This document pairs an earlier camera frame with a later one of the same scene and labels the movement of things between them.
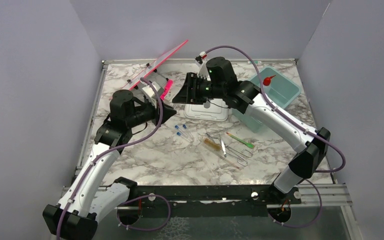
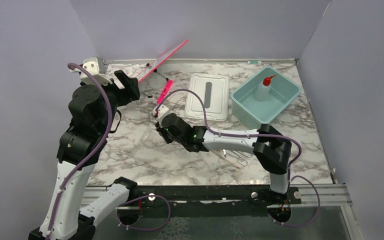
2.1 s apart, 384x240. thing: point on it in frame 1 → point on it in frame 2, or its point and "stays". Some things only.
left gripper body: x=146 y=112 → x=120 y=97
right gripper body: x=205 y=89 → x=167 y=138
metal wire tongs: x=233 y=152 stays
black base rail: x=211 y=200 stays
